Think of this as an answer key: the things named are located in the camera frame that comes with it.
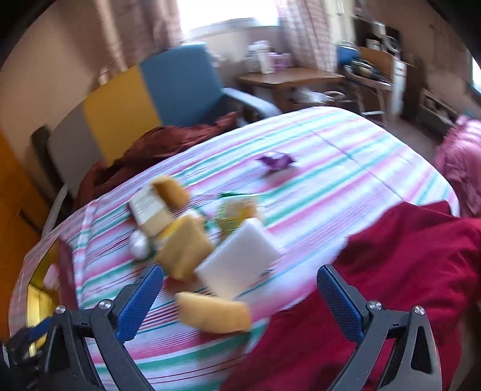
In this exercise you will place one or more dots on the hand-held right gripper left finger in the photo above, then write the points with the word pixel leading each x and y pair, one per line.
pixel 139 305

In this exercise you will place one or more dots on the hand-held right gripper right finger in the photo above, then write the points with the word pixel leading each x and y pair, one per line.
pixel 340 309

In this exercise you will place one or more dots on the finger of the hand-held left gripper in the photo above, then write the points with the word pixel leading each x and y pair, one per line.
pixel 22 347

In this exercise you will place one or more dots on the small white round object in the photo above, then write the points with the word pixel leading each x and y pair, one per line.
pixel 139 244

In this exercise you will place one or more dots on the yellow sponge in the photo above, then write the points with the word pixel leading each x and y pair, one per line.
pixel 214 314
pixel 173 191
pixel 184 244

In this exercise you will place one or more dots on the dark red blanket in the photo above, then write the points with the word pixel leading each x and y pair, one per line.
pixel 413 263

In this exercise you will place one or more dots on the small cream green box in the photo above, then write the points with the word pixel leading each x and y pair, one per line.
pixel 148 210

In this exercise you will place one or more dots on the white flat box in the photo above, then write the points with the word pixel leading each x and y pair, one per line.
pixel 238 259

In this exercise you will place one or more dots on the yellow green snack packet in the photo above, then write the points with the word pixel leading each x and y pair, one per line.
pixel 238 212

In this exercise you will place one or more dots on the striped bed sheet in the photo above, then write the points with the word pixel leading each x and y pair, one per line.
pixel 338 169

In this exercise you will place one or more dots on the maroon jacket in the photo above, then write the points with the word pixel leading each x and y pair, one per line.
pixel 150 146

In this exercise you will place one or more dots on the orange wooden cabinet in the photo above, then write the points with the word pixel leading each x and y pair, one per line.
pixel 13 188

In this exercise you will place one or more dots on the purple snack packet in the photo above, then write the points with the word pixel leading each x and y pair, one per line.
pixel 276 161

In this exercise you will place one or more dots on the grey yellow blue sofa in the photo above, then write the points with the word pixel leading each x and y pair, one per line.
pixel 120 105

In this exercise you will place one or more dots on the white appliance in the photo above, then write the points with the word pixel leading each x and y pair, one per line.
pixel 399 86

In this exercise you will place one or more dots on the wooden desk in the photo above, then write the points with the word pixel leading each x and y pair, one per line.
pixel 289 77

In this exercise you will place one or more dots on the blue bag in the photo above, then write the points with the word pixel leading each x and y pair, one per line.
pixel 346 54

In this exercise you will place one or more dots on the small pink box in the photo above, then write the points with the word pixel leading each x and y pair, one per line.
pixel 282 60

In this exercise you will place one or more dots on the white carton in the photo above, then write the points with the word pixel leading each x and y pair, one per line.
pixel 259 56

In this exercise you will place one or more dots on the pink checked curtain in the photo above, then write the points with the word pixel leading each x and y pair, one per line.
pixel 139 30
pixel 306 30

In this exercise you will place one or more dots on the window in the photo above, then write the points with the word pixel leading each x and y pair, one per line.
pixel 229 13

